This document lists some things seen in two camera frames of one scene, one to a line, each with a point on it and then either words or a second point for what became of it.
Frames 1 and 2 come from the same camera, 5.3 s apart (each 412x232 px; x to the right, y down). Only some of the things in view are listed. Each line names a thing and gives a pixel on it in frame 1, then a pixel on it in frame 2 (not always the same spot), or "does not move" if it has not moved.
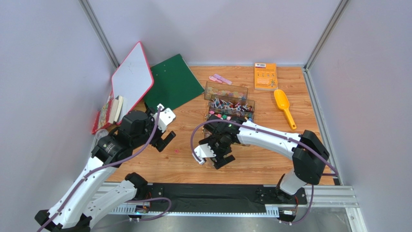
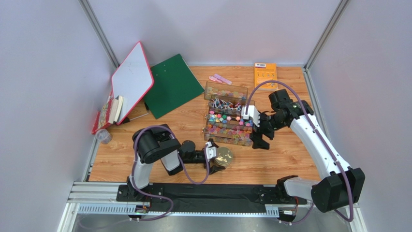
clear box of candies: x=220 y=89 does not move
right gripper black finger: x=223 y=161 -> x=257 y=142
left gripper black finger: x=167 y=138 -> x=214 y=168
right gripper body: x=219 y=152 -> x=259 y=127
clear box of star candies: x=249 y=115 does not move
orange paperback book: x=265 y=76 does not move
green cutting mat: x=174 y=84 does not move
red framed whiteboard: x=132 y=79 does not move
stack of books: x=109 y=114 does not move
